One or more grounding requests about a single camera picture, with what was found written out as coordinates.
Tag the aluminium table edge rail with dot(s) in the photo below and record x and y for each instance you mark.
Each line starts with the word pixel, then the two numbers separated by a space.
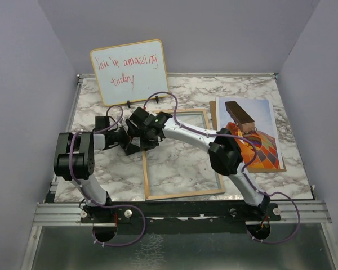
pixel 54 182

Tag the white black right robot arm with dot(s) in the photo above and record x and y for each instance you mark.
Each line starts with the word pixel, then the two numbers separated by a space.
pixel 223 150

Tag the yellow framed whiteboard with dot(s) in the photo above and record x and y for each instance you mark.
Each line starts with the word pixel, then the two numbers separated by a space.
pixel 130 72

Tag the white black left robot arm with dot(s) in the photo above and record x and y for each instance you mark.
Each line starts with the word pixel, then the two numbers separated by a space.
pixel 74 156

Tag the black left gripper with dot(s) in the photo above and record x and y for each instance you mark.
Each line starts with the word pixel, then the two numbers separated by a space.
pixel 129 148

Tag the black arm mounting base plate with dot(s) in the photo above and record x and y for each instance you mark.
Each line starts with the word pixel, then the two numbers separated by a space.
pixel 177 217

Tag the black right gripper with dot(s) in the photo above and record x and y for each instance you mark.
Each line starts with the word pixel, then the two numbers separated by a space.
pixel 144 145

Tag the front aluminium rail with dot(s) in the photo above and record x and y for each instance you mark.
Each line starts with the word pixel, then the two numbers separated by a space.
pixel 69 214

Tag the wooden picture frame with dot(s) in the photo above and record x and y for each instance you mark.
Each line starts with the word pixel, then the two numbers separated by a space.
pixel 177 170

